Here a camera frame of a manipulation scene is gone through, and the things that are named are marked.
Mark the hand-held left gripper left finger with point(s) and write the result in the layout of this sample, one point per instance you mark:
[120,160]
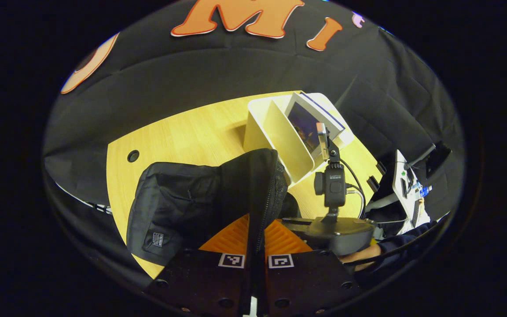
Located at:
[200,281]

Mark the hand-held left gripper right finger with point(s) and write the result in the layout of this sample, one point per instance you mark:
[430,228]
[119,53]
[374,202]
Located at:
[306,281]

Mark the white bookshelf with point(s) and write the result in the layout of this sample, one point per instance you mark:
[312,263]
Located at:
[275,132]

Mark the black schoolbag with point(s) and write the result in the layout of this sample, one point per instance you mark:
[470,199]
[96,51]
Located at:
[178,198]

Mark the white electronic device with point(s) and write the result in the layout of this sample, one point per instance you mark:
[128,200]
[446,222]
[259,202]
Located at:
[401,176]

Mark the black boxy object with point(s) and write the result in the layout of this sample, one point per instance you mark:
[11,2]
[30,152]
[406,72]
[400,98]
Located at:
[438,156]

